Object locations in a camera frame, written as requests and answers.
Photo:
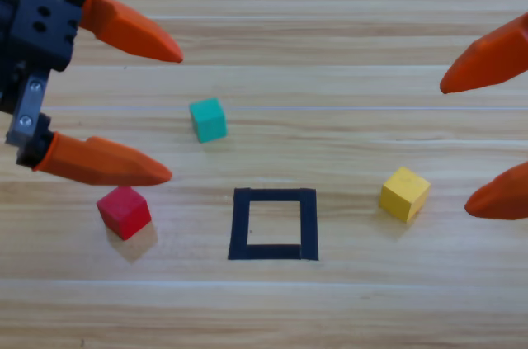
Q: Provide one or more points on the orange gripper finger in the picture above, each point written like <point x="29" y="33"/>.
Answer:
<point x="123" y="31"/>
<point x="503" y="200"/>
<point x="491" y="60"/>
<point x="103" y="161"/>

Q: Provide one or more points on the green wooden cube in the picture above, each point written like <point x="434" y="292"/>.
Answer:
<point x="208" y="120"/>

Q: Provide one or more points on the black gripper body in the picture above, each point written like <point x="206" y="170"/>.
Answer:
<point x="41" y="31"/>

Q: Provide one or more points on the yellow wooden cube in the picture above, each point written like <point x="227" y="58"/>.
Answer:
<point x="404" y="194"/>

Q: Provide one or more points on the black tape square outline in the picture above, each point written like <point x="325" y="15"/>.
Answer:
<point x="239" y="225"/>

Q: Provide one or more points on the red wooden cube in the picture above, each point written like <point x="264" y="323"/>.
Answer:
<point x="123" y="210"/>

